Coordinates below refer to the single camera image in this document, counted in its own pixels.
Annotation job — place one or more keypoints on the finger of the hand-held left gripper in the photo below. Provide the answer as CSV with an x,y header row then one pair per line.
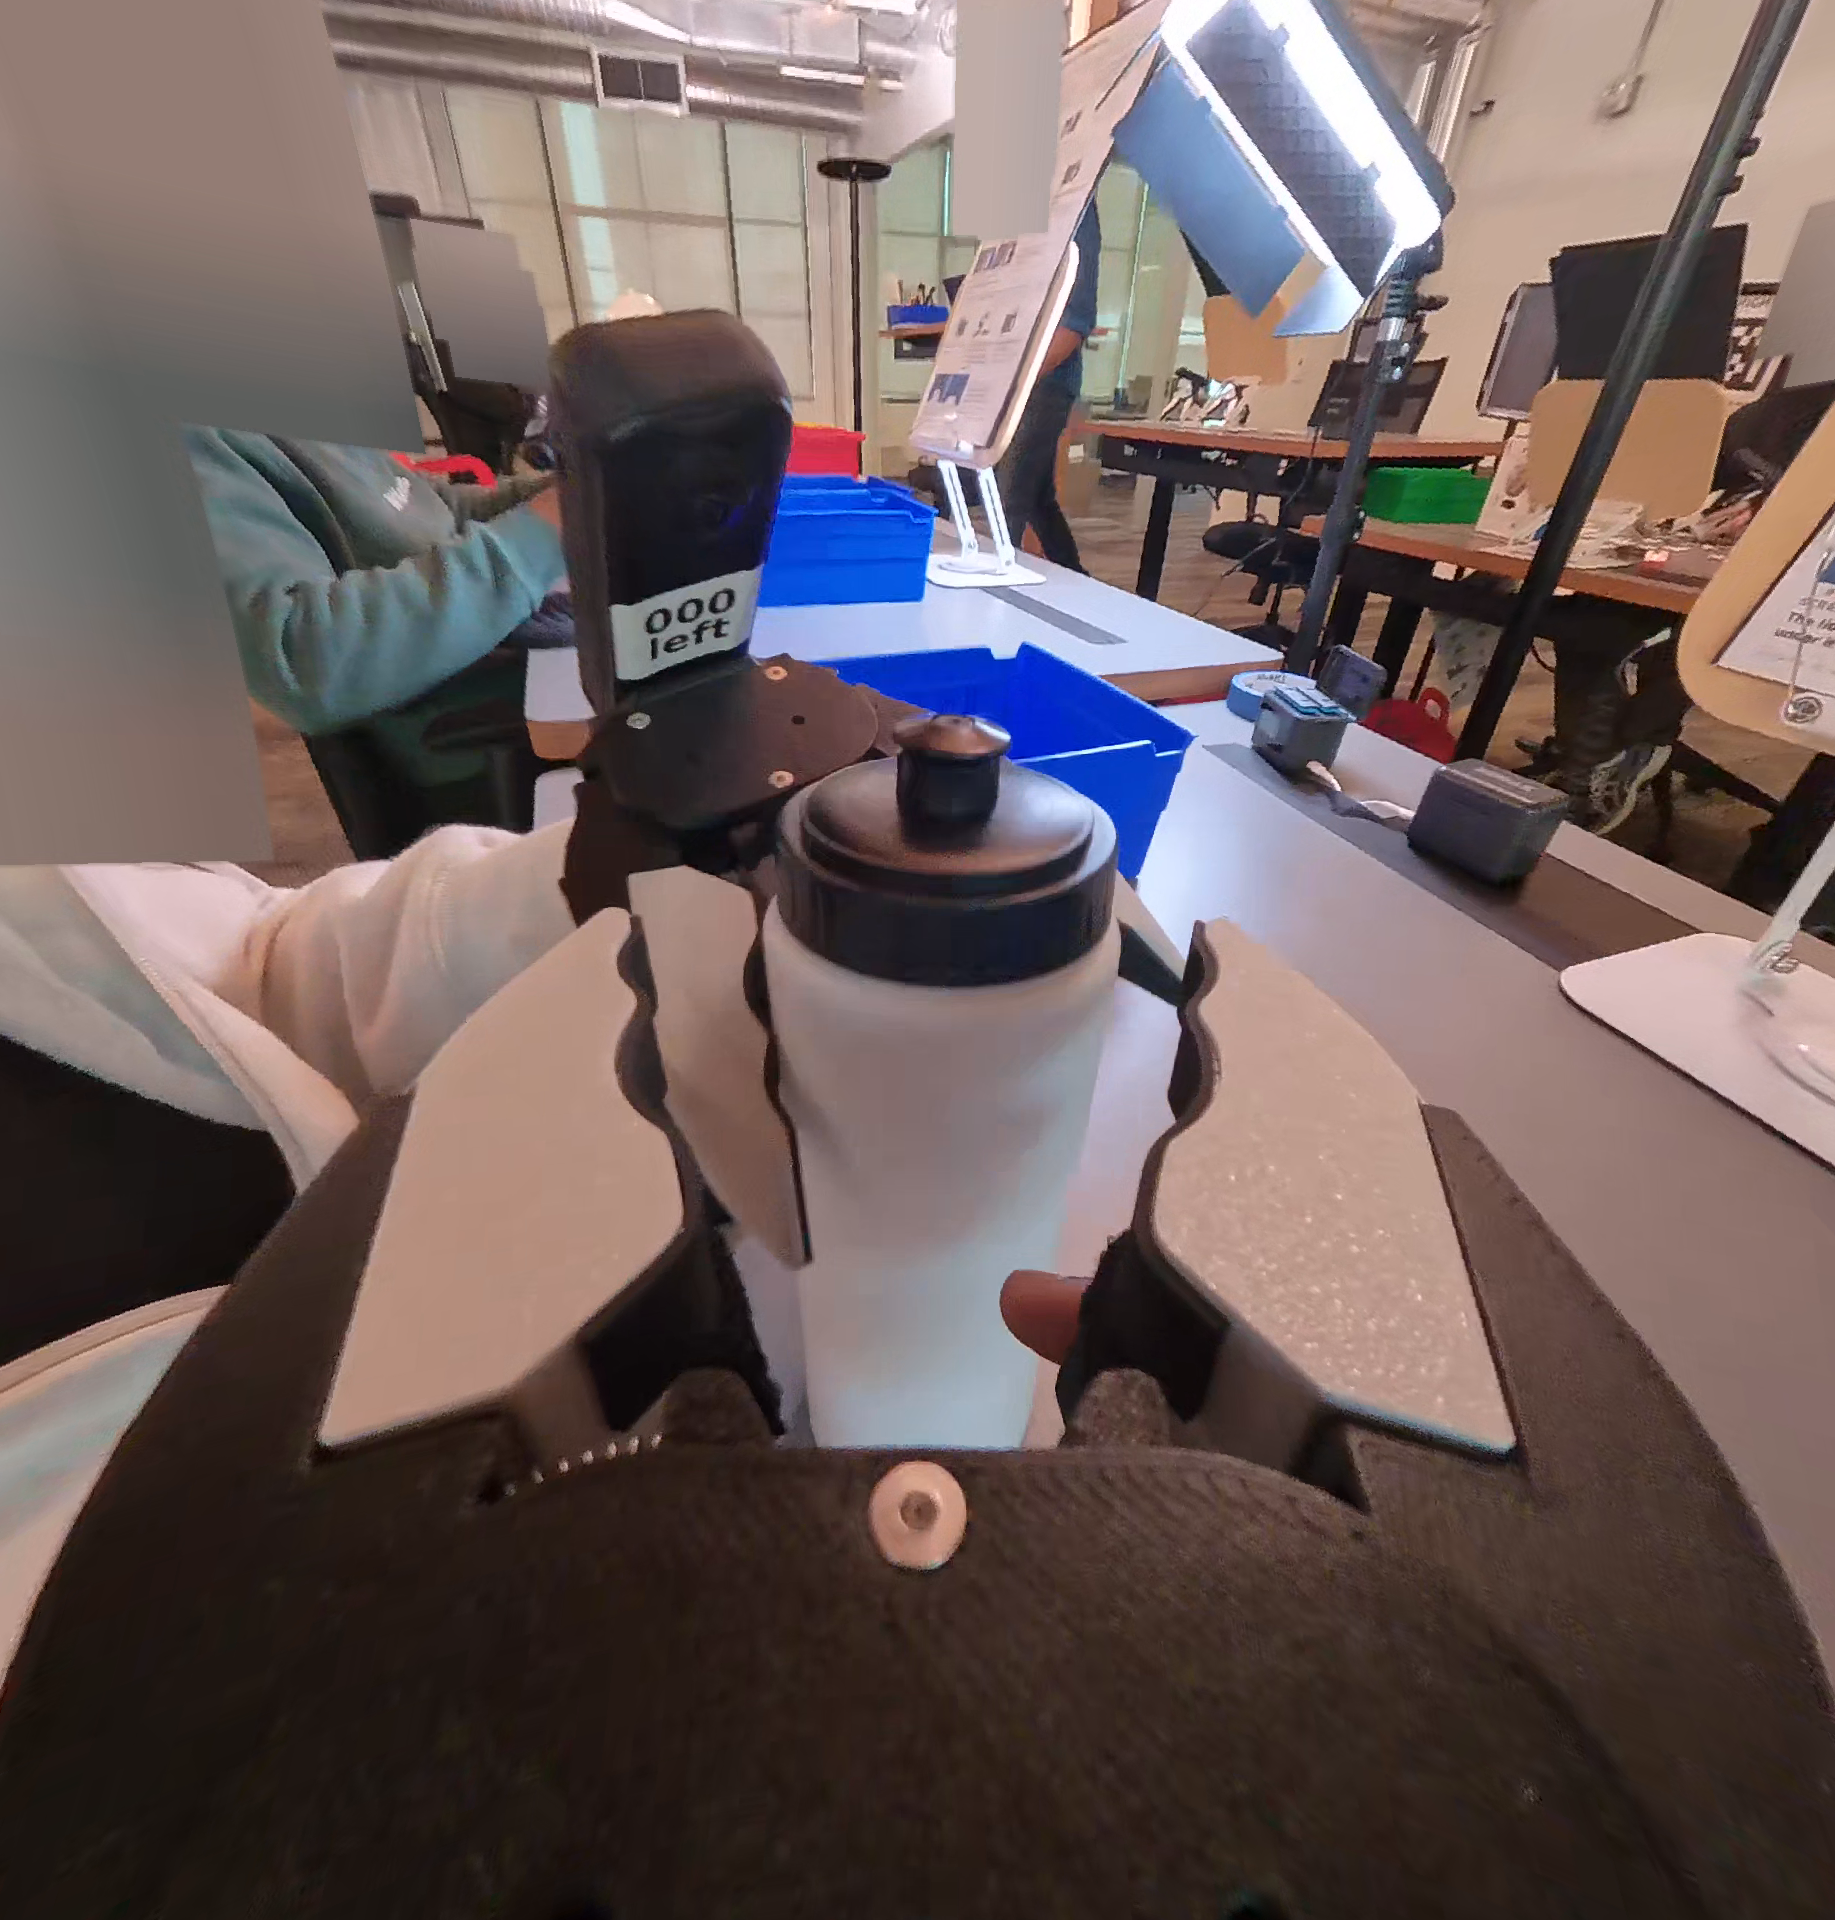
x,y
714,1050
1146,1065

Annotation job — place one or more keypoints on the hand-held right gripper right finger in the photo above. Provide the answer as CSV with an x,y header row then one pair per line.
x,y
1322,1230

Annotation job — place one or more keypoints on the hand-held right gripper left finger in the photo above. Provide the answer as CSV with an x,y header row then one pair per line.
x,y
496,1200

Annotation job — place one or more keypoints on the white plastic bottle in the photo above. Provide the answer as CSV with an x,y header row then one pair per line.
x,y
932,1170

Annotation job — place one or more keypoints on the blue plastic bin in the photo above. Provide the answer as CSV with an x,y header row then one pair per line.
x,y
1068,735
850,554

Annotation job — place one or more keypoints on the person's right hand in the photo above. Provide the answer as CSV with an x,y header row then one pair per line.
x,y
1044,1313

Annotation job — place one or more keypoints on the red plastic bin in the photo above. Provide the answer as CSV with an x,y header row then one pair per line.
x,y
828,451

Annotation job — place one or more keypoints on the dark battery charger case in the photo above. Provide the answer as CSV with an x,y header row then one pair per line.
x,y
1300,735

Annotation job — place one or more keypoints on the ceiling air vent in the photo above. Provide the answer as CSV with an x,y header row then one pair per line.
x,y
640,79

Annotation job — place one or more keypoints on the blue tape roll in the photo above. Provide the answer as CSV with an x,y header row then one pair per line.
x,y
1250,692

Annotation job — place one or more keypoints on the dark cloth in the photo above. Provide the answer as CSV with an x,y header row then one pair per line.
x,y
106,1200

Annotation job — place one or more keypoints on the instruction sign on white stand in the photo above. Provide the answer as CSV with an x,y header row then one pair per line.
x,y
1651,1005

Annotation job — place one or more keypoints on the dark grey box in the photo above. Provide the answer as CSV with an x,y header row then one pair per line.
x,y
1487,824

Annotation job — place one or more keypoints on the blue handheld device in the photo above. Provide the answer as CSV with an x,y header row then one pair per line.
x,y
1352,679

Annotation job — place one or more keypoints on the black office chair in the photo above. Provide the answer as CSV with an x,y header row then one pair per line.
x,y
1254,554

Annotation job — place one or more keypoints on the wooden workshop desk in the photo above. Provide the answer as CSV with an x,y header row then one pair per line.
x,y
1457,548

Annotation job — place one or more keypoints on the black light stand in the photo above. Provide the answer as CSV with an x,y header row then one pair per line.
x,y
1352,494

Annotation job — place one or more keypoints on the wooden top office desk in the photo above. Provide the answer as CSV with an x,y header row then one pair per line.
x,y
1308,438

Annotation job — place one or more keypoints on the green plastic bin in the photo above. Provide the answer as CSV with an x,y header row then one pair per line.
x,y
1427,494

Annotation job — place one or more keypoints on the white panel studio light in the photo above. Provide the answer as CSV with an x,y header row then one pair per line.
x,y
1278,150

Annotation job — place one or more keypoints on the black tripod stand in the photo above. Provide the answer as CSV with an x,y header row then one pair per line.
x,y
1591,451

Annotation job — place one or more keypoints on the printed instruction sheet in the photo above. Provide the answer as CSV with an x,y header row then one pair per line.
x,y
1817,600

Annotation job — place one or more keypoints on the grey framed tablet screen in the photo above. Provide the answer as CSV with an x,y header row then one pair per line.
x,y
1517,353

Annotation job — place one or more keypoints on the wooden document stand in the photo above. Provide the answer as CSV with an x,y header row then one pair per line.
x,y
1667,443

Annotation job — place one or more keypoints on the black computer monitor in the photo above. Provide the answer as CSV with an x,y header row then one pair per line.
x,y
1645,301

